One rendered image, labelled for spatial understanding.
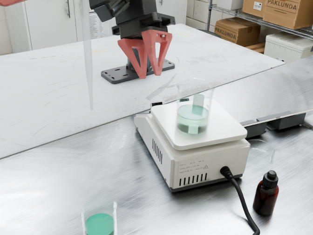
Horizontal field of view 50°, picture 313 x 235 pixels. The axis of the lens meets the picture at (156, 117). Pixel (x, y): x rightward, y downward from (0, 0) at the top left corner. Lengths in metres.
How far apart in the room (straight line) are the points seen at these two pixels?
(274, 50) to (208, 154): 2.44
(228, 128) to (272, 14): 2.38
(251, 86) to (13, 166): 0.58
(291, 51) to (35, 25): 1.98
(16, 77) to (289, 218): 0.70
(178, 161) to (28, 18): 2.48
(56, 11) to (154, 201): 2.53
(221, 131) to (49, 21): 2.51
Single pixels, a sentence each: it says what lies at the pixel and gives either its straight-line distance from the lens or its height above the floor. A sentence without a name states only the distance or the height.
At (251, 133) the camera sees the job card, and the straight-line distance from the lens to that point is 0.66.
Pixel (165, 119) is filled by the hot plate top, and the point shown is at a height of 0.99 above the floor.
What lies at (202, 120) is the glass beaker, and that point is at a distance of 0.48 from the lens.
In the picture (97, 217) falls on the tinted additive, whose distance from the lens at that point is 0.46.
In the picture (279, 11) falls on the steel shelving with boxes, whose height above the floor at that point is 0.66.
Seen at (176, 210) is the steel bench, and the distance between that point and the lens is 0.50.
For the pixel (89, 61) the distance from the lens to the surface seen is 0.32.
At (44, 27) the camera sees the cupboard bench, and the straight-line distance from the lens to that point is 2.92.
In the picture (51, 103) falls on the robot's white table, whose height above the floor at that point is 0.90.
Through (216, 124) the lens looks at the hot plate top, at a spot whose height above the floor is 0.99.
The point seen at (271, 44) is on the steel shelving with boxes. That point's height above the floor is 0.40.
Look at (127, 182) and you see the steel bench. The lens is 0.54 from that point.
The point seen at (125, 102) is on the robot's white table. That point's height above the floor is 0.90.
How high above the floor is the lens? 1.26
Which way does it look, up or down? 31 degrees down
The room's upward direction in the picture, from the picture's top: 2 degrees clockwise
